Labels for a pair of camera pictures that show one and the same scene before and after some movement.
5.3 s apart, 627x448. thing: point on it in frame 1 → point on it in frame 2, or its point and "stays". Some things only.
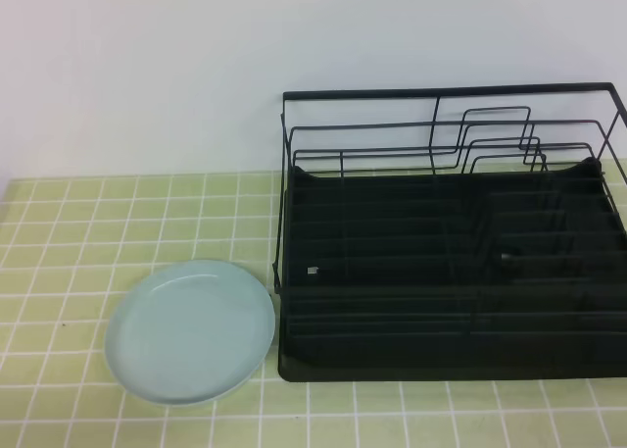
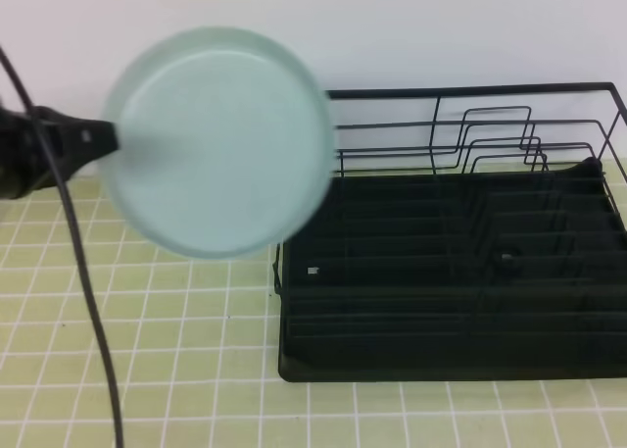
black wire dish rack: [452, 214] stays
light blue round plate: [188, 332] → [224, 142]
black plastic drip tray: [465, 276] stays
